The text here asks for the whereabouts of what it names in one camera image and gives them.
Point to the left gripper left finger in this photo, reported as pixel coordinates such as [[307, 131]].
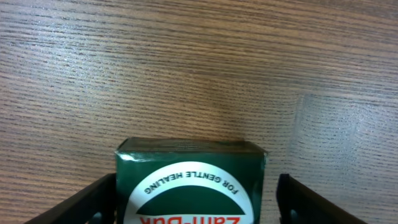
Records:
[[96, 203]]

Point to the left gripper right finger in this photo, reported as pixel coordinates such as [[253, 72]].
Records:
[[300, 205]]

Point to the green Zam-Buk box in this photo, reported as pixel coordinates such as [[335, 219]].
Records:
[[189, 181]]

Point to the clear plastic container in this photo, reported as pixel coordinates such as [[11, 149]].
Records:
[[346, 151]]

